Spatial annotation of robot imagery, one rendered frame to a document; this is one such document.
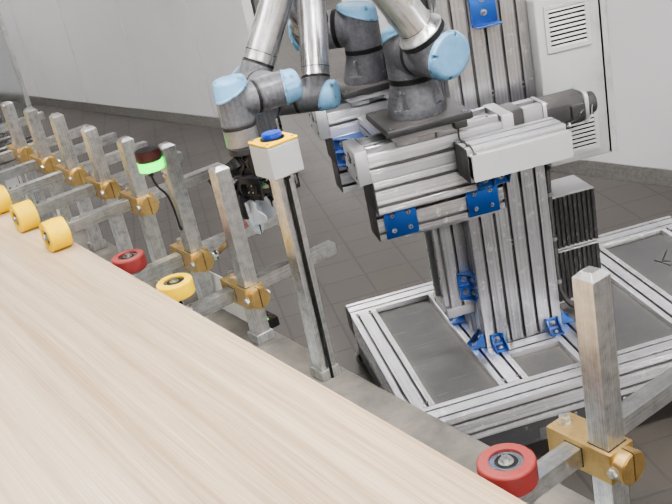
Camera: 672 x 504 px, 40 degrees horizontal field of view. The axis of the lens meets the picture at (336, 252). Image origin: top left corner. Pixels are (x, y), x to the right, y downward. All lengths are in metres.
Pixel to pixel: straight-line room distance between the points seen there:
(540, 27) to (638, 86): 1.92
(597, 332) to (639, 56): 3.25
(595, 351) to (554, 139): 1.17
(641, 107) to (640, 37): 0.32
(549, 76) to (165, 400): 1.48
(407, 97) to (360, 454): 1.21
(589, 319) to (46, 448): 0.88
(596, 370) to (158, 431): 0.69
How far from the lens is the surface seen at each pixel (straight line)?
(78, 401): 1.70
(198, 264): 2.26
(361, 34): 2.81
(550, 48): 2.61
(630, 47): 4.44
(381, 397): 1.84
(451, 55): 2.21
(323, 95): 2.38
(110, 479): 1.47
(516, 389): 2.67
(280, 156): 1.73
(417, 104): 2.35
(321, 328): 1.88
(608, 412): 1.32
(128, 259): 2.25
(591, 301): 1.23
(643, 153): 4.57
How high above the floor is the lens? 1.68
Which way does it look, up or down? 23 degrees down
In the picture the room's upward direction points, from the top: 12 degrees counter-clockwise
